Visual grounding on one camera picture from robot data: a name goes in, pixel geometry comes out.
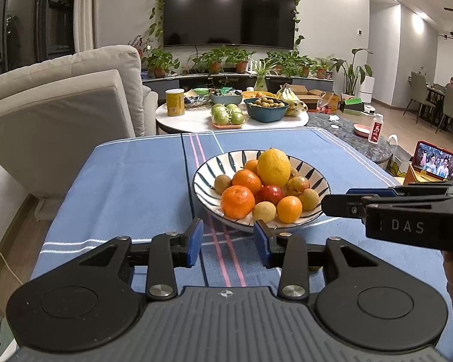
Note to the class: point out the smartphone with lit screen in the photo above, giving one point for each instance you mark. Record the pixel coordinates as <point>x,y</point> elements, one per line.
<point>436,162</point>

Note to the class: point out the orange mandarin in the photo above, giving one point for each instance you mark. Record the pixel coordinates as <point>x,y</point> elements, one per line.
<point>246,181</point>
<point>251,166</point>
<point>238,201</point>

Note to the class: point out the white curtain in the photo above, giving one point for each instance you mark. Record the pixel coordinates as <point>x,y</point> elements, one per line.
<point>87,7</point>

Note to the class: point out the green box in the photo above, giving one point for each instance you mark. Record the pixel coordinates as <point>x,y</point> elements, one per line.
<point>353,102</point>

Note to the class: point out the dining table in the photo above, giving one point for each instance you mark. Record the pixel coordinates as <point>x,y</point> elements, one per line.
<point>436,91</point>

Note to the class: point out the yellow banana bunch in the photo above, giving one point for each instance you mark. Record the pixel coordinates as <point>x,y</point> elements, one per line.
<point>290,96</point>

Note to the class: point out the pink dish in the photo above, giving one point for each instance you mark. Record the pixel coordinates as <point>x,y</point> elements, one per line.
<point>360,130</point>

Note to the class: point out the flat cardboard box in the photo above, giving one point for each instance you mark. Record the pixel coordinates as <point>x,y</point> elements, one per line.
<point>313,100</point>

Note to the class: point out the white bowl with dark stripes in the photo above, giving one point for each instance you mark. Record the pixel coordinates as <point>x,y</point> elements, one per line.
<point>207,175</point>

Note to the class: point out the heap of small longans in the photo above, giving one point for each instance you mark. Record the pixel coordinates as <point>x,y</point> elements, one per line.
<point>266,102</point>

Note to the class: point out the white paper bag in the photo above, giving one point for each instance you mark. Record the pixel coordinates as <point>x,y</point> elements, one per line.
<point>398,160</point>

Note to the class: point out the orange basket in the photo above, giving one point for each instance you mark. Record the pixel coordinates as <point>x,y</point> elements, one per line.
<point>256,94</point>

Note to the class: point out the glass vase with green plant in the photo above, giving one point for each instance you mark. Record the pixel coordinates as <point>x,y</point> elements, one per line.
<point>260,83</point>

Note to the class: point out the dark window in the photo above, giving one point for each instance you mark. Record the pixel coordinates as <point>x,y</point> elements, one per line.
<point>22,7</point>

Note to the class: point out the white bottle with red label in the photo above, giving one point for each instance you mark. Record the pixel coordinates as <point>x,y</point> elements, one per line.
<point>375,132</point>

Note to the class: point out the orange wooden box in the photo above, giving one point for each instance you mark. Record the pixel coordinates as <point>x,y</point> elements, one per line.
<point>415,177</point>

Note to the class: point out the white crumpled tissue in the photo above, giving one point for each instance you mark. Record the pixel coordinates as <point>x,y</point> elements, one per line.
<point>334,118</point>

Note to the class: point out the beige recliner armchair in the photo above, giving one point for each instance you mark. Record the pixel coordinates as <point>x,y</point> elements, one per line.
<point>60,120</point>

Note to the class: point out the wall-mounted black television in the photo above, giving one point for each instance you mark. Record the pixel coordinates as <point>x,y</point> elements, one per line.
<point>230,11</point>

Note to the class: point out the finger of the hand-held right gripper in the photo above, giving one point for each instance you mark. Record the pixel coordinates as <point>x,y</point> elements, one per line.
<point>339,205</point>
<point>370,192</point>

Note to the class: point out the small smooth orange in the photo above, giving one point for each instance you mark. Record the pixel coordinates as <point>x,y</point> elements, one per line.
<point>289,209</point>

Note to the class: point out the yellow can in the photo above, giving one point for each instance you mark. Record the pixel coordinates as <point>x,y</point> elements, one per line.
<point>174,103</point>

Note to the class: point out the tall leafy floor plant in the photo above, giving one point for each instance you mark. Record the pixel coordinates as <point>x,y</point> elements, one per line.
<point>349,69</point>

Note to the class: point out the red berry branches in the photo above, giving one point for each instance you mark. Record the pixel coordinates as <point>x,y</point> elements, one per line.
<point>137,43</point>

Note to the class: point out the dark blue bowl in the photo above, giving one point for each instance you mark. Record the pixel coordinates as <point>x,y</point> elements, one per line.
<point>266,115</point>

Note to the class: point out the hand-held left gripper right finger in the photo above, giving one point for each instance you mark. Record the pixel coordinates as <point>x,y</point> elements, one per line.
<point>259,243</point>

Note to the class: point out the white air purifier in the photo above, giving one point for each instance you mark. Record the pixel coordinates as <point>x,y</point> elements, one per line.
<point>366,90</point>

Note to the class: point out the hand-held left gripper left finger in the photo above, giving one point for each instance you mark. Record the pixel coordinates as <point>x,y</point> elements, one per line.
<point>195,241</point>

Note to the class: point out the red small apple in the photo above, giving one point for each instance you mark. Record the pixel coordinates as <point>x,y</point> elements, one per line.
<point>270,193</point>

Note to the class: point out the large yellow lemon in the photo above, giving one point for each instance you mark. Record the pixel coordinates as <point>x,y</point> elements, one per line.
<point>273,167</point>

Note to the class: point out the grey-green bowl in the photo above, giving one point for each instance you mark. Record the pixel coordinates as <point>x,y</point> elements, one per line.
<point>226,100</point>

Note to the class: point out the round white coffee table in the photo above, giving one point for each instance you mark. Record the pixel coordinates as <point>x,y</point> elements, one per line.
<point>188,120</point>

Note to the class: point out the open cardboard box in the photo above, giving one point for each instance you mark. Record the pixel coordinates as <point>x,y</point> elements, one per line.
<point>300,89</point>

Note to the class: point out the green apple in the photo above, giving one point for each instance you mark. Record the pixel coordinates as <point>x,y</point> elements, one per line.
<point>237,118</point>
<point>219,109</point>
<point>221,118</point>
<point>232,107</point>

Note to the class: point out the pile of snack packets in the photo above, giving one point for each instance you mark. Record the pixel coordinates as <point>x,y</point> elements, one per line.
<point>196,101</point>

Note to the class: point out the clear plastic bag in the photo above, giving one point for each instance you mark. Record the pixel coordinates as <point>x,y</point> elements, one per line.
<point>332,103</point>

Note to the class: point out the white robot vacuum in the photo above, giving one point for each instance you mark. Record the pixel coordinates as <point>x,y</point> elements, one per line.
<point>370,110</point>

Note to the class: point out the blue striped tablecloth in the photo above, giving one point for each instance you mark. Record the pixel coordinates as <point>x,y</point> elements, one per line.
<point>136,196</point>

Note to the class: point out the potted green plant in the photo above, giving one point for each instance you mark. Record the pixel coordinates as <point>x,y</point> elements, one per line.
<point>287,62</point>
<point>305,71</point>
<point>241,67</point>
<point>321,72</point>
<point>159,71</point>
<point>215,67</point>

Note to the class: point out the orange foam tray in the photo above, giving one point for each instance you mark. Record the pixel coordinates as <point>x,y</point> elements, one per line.
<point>228,126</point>

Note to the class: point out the green plastic bowl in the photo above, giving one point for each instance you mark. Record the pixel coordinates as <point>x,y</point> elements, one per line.
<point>202,91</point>

